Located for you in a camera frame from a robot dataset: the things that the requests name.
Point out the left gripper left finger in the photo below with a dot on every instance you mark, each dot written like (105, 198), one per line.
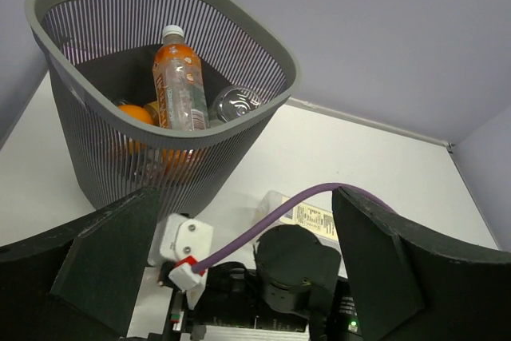
(80, 280)

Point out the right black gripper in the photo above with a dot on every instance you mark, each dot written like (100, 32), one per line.
(228, 301)

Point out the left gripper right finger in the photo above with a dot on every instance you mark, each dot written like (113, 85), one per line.
(410, 282)

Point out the large clear beige-label bottle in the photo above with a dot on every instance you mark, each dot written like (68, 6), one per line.
(316, 220)

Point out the clear jar silver lid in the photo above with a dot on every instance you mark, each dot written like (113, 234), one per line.
(231, 103)

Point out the orange juice bottle white cap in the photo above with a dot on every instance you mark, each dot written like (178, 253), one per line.
(178, 80)

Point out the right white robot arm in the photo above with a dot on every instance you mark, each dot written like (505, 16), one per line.
(294, 288)

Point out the grey mesh waste bin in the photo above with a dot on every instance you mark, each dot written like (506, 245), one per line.
(93, 47)

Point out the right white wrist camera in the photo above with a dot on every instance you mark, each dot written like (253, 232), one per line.
(178, 244)

